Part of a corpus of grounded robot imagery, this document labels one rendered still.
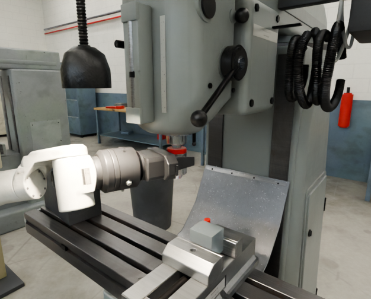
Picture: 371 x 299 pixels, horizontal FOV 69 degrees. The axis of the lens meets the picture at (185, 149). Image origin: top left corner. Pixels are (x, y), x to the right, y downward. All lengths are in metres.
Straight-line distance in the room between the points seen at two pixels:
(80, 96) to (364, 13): 7.46
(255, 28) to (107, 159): 0.42
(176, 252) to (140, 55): 0.41
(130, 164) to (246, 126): 0.51
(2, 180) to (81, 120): 7.29
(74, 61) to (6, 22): 9.78
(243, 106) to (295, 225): 0.50
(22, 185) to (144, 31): 0.36
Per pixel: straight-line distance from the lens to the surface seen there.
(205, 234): 0.63
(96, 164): 0.54
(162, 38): 0.52
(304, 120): 0.91
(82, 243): 0.90
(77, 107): 7.85
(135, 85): 0.52
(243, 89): 0.64
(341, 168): 4.86
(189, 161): 0.62
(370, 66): 4.70
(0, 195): 0.62
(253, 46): 0.67
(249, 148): 0.95
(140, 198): 2.63
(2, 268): 2.54
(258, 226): 0.93
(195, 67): 0.52
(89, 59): 0.42
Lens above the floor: 1.41
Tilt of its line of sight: 13 degrees down
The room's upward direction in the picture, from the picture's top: straight up
